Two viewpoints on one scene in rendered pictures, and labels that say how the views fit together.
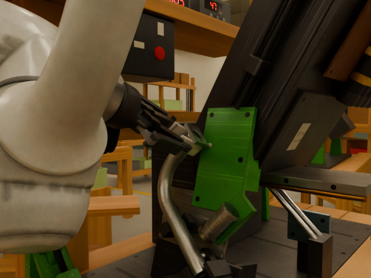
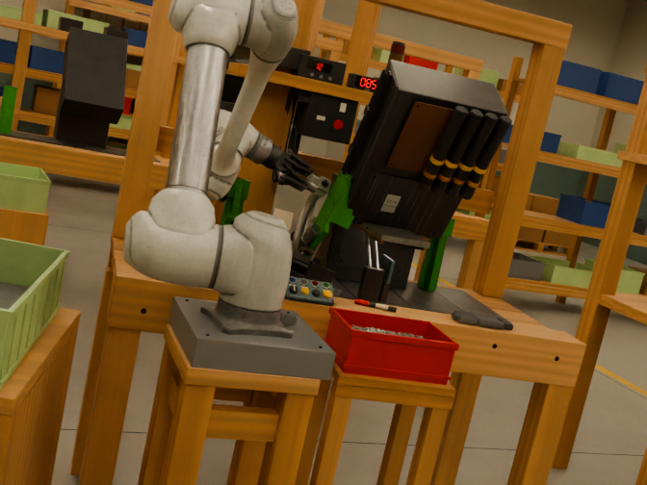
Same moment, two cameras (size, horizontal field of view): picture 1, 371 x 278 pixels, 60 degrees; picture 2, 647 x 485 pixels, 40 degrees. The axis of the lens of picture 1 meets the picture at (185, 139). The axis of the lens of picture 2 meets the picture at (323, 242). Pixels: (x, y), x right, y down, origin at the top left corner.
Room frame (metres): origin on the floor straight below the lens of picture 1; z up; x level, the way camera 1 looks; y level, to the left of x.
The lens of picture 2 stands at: (-1.76, -1.53, 1.50)
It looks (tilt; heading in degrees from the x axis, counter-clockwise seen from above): 9 degrees down; 31
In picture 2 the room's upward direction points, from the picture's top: 12 degrees clockwise
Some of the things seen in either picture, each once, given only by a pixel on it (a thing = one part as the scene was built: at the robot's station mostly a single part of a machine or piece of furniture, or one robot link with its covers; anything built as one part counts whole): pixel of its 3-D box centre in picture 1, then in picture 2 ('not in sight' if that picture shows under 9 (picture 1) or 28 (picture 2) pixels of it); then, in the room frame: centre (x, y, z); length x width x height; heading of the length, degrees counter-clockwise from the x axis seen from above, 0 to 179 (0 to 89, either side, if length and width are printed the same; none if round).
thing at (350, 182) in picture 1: (282, 176); (385, 230); (0.75, -0.23, 1.11); 0.39 x 0.16 x 0.03; 48
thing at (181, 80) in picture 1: (153, 123); (604, 195); (6.74, 0.67, 1.14); 2.45 x 0.55 x 2.28; 145
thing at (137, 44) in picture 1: (134, 48); (326, 116); (0.82, 0.13, 1.42); 0.17 x 0.12 x 0.15; 138
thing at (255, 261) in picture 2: not in sight; (254, 257); (-0.07, -0.32, 1.08); 0.18 x 0.16 x 0.22; 135
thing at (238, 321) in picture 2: not in sight; (255, 314); (-0.04, -0.34, 0.95); 0.22 x 0.18 x 0.06; 151
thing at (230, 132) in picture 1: (232, 156); (341, 204); (0.66, -0.10, 1.17); 0.13 x 0.12 x 0.20; 138
